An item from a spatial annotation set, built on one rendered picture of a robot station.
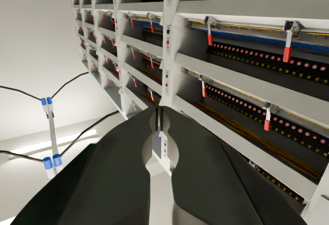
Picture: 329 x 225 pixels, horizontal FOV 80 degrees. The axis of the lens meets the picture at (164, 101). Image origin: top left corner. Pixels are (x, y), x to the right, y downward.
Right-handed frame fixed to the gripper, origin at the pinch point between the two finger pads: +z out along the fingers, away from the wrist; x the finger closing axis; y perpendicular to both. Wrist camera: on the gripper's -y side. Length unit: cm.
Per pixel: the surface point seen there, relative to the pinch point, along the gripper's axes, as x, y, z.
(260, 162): 30, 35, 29
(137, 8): -11, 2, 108
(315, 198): 36, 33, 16
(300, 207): 51, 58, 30
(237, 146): 26, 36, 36
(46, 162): -91, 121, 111
